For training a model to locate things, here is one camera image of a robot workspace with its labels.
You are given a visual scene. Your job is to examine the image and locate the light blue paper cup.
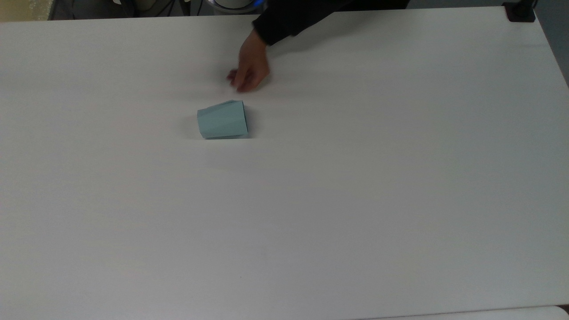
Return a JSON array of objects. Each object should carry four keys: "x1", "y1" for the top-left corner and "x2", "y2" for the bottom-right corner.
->
[{"x1": 197, "y1": 100, "x2": 248, "y2": 140}]

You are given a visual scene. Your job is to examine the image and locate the black sleeved forearm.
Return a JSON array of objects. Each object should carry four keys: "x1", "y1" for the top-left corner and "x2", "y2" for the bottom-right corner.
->
[{"x1": 252, "y1": 0, "x2": 410, "y2": 46}]

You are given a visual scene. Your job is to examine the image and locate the yellow foam panel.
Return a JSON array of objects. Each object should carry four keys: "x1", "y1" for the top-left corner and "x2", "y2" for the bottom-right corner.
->
[{"x1": 0, "y1": 0, "x2": 53, "y2": 22}]

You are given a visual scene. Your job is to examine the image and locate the person's bare hand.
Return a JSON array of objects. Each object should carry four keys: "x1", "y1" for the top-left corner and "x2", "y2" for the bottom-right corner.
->
[{"x1": 227, "y1": 29, "x2": 271, "y2": 93}]

